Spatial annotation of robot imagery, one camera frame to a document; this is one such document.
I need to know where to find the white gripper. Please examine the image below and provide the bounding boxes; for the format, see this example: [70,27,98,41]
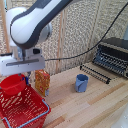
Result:
[0,48,46,85]

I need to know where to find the red shopping basket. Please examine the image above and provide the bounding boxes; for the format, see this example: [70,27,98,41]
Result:
[0,80,52,128]

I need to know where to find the black dish rack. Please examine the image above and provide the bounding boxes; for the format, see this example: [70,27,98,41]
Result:
[79,63,112,85]

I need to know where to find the orange snack box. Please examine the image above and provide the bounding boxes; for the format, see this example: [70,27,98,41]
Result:
[34,69,52,98]

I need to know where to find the blue cup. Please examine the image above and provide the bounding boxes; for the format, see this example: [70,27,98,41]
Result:
[74,73,90,94]

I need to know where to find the black toaster oven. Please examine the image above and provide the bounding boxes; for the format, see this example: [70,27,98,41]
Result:
[92,37,128,80]

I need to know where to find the black cable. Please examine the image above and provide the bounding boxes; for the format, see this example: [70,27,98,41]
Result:
[44,1,128,62]

